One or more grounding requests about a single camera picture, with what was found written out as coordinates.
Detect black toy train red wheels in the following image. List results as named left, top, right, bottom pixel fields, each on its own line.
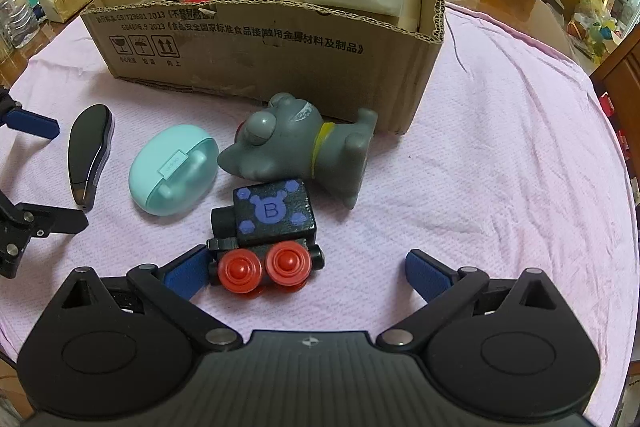
left=207, top=179, right=326, bottom=297

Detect light blue earbud case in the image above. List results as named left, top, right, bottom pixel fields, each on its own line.
left=128, top=124, right=219, bottom=217

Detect grey rubber dog toy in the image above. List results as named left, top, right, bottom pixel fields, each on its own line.
left=218, top=93, right=378, bottom=209

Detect black folding knife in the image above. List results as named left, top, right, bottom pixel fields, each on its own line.
left=67, top=104, right=115, bottom=211

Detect clear water bottle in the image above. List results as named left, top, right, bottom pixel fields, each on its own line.
left=0, top=0, right=39, bottom=49

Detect pink table cloth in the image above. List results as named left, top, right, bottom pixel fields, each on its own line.
left=0, top=3, right=637, bottom=360

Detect brown cardboard box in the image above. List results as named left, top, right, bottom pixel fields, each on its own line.
left=81, top=0, right=445, bottom=134

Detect wooden chair right side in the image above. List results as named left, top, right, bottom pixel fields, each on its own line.
left=590, top=25, right=640, bottom=150

